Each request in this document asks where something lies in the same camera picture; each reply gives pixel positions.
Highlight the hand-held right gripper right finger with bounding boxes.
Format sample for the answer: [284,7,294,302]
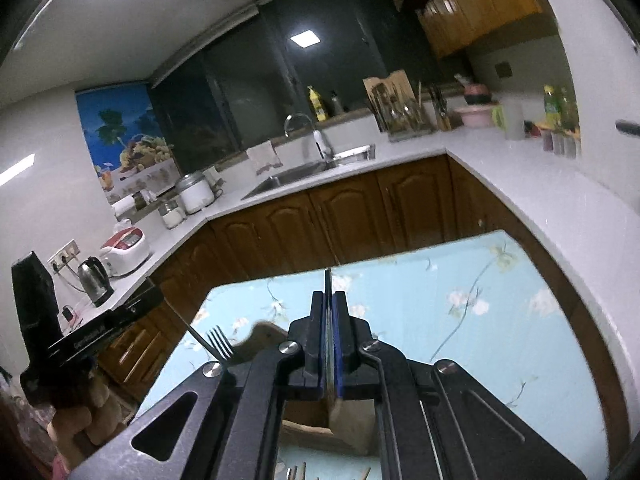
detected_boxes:
[330,291,587,480]

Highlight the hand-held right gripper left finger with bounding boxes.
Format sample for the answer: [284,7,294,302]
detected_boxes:
[70,291,328,480]

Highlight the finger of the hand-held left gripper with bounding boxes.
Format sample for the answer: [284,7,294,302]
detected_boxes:
[117,286,166,329]

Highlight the wooden utensil holder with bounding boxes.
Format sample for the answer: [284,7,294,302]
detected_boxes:
[235,321,382,458]

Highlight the metal fork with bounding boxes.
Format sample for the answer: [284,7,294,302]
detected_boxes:
[184,325,235,362]

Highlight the person's left hand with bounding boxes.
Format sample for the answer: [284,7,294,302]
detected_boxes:
[48,379,129,472]

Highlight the stainless steel electric kettle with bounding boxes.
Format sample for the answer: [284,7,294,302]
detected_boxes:
[77,255,115,309]

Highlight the red and white rice cooker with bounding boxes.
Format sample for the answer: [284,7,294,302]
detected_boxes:
[98,227,152,277]

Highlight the glass jar white contents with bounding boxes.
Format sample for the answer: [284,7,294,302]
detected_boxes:
[160,199,187,230]

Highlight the paper towel roll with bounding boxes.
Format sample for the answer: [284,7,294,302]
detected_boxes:
[113,194,139,221]

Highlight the floral light blue tablecloth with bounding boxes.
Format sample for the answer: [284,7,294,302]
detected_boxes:
[134,230,608,480]

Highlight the white steel lidded cooker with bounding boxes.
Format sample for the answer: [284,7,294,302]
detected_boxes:
[174,170,216,215]

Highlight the wooden base cabinets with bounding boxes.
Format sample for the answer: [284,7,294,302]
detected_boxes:
[97,154,633,456]

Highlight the stainless steel sink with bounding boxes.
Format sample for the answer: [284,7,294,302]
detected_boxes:
[241,144,377,202]

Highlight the white dish towel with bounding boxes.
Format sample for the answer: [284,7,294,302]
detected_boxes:
[246,141,284,176]

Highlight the chrome kitchen faucet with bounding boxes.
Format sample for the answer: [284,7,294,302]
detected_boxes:
[284,112,334,162]

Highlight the dish rack with cutlery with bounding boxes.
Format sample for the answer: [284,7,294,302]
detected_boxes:
[372,85,437,137]

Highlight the dark kitchen window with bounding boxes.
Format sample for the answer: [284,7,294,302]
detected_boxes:
[149,0,473,173]

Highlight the yellow dish soap bottle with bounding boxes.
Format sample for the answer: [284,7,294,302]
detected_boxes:
[307,85,329,122]

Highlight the knife block with knives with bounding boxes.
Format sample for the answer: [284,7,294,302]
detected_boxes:
[426,82,454,132]

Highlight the pink plastic basin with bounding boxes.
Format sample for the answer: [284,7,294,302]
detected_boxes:
[453,105,497,129]

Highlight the wooden cutting board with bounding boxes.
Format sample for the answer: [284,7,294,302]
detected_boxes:
[362,70,417,112]

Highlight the dark red lidded bowl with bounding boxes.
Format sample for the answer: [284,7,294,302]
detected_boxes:
[462,82,494,109]

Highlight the green drink bottle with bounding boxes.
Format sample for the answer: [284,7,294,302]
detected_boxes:
[542,84,563,132]
[560,87,579,132]

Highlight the wall power socket strip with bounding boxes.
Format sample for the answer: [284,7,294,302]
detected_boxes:
[47,239,81,271]

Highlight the tropical fruit wall poster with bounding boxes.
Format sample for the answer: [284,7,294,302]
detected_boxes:
[75,82,181,206]

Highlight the wooden wall cabinets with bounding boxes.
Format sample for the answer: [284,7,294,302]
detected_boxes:
[374,0,544,59]

